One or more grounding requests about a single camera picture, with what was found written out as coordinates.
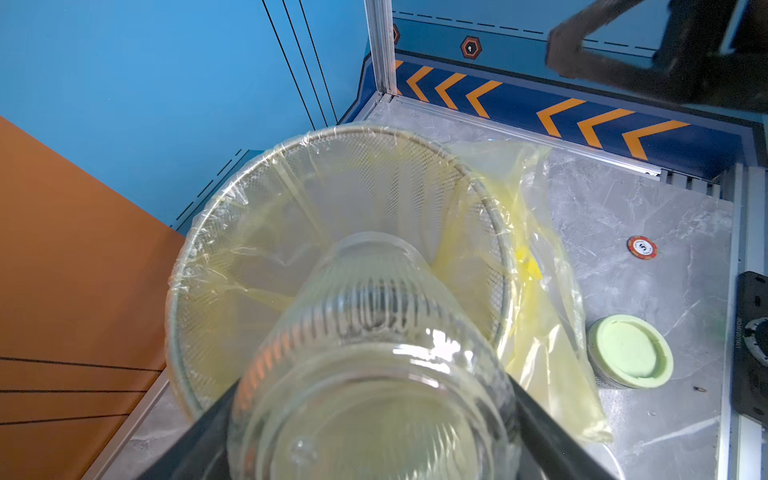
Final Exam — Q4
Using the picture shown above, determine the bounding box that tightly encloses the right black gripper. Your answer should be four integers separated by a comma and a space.
545, 0, 767, 114

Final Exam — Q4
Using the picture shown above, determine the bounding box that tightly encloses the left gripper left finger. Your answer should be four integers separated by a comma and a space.
138, 382, 237, 480

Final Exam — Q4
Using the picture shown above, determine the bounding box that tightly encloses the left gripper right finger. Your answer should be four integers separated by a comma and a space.
509, 376, 613, 480

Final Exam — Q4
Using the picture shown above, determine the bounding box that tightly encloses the glass jar with tea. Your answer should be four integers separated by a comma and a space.
227, 232, 521, 479

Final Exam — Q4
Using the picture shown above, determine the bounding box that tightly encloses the jar with green lid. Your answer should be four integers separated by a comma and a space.
587, 314, 674, 390

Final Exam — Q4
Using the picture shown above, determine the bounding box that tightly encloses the yellow trash bag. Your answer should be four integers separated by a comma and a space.
166, 122, 614, 445

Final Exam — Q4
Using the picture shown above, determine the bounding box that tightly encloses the mesh trash bin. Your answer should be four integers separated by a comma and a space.
165, 123, 516, 418

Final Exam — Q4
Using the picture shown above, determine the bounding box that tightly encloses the red poker chip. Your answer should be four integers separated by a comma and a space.
627, 236, 658, 260

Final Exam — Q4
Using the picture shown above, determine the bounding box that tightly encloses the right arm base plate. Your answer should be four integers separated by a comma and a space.
731, 271, 767, 428

